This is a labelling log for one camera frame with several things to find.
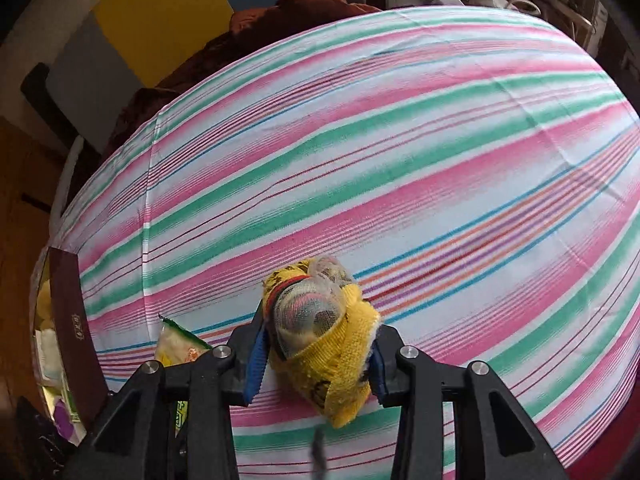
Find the purple packet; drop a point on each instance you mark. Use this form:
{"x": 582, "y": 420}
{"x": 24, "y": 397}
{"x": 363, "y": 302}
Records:
{"x": 62, "y": 417}

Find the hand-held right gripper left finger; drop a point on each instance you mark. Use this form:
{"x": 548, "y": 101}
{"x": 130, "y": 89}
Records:
{"x": 255, "y": 365}

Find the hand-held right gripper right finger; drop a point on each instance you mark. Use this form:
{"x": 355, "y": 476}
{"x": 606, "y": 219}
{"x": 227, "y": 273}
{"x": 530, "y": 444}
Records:
{"x": 376, "y": 370}

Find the grey yellow blue chair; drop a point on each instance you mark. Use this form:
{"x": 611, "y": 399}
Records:
{"x": 160, "y": 15}

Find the wooden wardrobe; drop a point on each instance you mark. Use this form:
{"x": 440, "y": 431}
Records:
{"x": 20, "y": 210}

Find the yellow cloth bundle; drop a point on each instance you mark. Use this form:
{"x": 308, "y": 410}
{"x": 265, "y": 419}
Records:
{"x": 340, "y": 355}

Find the gold tin box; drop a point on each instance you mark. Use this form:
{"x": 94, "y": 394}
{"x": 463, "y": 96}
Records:
{"x": 70, "y": 310}

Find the dark red blanket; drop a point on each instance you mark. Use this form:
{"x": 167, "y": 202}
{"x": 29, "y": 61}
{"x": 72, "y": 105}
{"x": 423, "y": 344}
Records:
{"x": 300, "y": 5}

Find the white box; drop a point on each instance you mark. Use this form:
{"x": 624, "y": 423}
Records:
{"x": 47, "y": 355}

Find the green edged snack packet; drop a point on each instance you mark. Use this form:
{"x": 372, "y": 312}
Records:
{"x": 177, "y": 345}

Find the striped bedsheet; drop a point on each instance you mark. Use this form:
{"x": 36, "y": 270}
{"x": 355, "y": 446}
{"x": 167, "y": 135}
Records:
{"x": 400, "y": 160}

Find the yellow box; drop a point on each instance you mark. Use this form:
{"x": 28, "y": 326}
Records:
{"x": 45, "y": 300}

